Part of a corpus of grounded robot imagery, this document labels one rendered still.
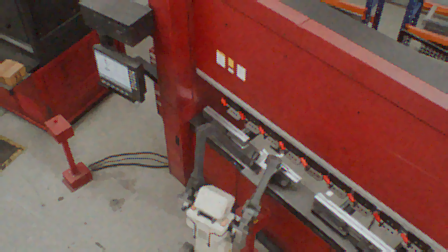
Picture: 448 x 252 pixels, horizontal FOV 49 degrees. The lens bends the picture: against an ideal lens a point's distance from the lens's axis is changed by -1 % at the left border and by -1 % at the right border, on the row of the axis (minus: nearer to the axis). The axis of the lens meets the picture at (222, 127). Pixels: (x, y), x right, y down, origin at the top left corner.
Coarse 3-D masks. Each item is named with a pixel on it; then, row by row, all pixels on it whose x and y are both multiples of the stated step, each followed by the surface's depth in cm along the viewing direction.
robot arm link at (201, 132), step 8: (200, 128) 321; (208, 128) 319; (200, 136) 318; (200, 144) 320; (200, 152) 322; (200, 160) 323; (200, 168) 325; (192, 176) 330; (200, 176) 325; (200, 184) 325
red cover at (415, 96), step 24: (240, 0) 300; (264, 0) 289; (264, 24) 294; (288, 24) 279; (312, 24) 273; (312, 48) 274; (336, 48) 260; (360, 48) 258; (360, 72) 256; (384, 72) 245; (384, 96) 251; (408, 96) 240; (432, 96) 233; (432, 120) 236
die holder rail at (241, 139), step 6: (204, 108) 416; (210, 108) 416; (204, 114) 419; (210, 114) 411; (216, 114) 411; (210, 120) 418; (216, 120) 408; (222, 120) 407; (222, 126) 406; (228, 126) 402; (228, 132) 408; (234, 132) 397; (240, 132) 397; (234, 138) 401; (240, 138) 393; (246, 138) 393; (240, 144) 398; (246, 144) 399
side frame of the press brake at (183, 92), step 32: (160, 0) 334; (192, 0) 342; (160, 32) 357; (192, 32) 361; (160, 64) 383; (192, 64) 381; (160, 96) 414; (192, 96) 405; (224, 96) 438; (192, 160) 459
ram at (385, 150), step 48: (240, 48) 328; (288, 48) 292; (240, 96) 359; (288, 96) 315; (336, 96) 281; (336, 144) 303; (384, 144) 272; (432, 144) 246; (384, 192) 292; (432, 192) 262
